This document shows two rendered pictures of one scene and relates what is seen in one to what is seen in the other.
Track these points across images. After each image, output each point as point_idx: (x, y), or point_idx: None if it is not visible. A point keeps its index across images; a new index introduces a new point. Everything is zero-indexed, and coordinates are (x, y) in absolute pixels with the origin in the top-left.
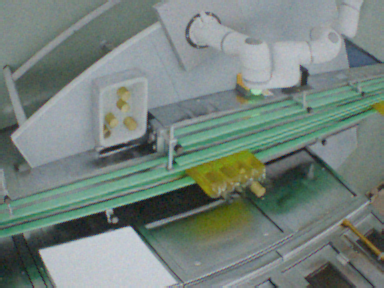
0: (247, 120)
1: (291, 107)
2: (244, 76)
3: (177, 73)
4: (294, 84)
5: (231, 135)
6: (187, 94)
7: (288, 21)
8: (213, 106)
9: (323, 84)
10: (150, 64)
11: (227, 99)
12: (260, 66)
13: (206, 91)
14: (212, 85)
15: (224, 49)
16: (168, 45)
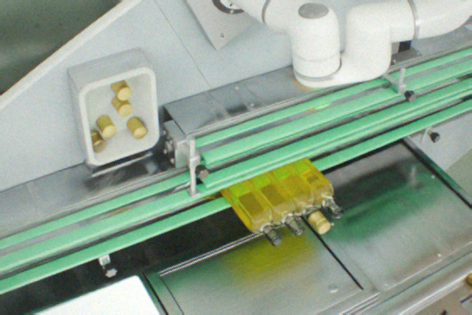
0: (306, 118)
1: (378, 92)
2: (296, 68)
3: (203, 51)
4: (379, 75)
5: (283, 137)
6: (221, 79)
7: None
8: (257, 98)
9: (440, 45)
10: (160, 41)
11: (279, 84)
12: (321, 54)
13: (249, 72)
14: (257, 63)
15: (267, 23)
16: (185, 10)
